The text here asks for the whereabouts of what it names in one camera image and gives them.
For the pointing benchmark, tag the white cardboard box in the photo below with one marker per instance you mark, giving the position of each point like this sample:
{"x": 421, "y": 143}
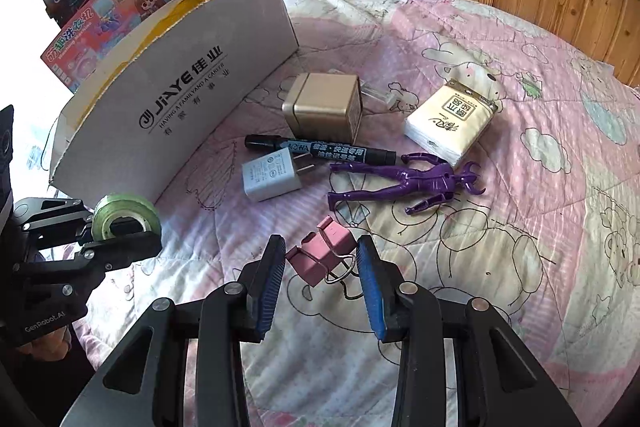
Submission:
{"x": 200, "y": 72}

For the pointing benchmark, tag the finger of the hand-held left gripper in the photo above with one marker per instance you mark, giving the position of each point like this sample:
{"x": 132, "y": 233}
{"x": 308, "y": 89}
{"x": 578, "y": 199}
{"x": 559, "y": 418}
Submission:
{"x": 125, "y": 247}
{"x": 55, "y": 219}

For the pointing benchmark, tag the green tape roll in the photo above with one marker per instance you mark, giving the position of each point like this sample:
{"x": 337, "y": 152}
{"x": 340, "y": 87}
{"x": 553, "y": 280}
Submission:
{"x": 107, "y": 212}

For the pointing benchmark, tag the pink binder clip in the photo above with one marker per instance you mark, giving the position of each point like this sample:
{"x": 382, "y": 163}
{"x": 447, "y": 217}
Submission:
{"x": 310, "y": 264}
{"x": 335, "y": 234}

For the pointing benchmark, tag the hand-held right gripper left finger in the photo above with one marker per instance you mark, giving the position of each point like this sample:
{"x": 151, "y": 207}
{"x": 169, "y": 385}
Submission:
{"x": 267, "y": 287}

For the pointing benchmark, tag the pink cartoon printed quilt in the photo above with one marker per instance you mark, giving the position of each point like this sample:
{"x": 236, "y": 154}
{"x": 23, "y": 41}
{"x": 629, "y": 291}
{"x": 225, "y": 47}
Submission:
{"x": 500, "y": 282}

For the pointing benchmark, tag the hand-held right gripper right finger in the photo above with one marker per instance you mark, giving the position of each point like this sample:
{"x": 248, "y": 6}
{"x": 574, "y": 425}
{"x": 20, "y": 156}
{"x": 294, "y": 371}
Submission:
{"x": 372, "y": 294}

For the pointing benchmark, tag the cartoon picture book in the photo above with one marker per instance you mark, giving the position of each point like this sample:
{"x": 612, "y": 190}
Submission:
{"x": 95, "y": 37}

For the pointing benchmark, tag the gold power adapter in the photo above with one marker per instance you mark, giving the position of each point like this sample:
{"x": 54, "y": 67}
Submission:
{"x": 320, "y": 107}

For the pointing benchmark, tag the white charger plug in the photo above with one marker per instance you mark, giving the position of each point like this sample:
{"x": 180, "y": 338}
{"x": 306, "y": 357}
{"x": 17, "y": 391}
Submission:
{"x": 270, "y": 174}

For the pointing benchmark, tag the purple toy figure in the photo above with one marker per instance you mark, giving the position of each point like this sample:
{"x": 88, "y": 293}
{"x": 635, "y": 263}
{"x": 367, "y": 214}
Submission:
{"x": 435, "y": 182}

